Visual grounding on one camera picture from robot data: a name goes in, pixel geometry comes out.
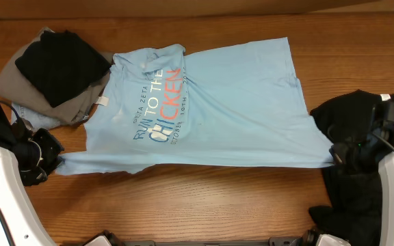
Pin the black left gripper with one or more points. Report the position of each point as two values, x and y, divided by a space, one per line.
46 139

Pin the folded black garment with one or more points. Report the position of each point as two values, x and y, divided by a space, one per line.
61 66

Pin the black clothes pile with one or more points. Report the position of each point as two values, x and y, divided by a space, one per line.
355 213

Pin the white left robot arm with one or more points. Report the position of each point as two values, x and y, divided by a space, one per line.
19 223

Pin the light blue printed t-shirt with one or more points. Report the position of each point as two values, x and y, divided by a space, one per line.
239 106

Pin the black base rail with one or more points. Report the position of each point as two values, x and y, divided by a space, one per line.
310 238

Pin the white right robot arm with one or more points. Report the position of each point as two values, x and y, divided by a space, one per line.
382 125

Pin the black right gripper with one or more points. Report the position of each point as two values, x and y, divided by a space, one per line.
338 150

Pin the folded grey garment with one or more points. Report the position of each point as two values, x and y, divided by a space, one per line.
15 87

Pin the folded blue jeans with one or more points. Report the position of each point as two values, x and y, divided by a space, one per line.
68 113

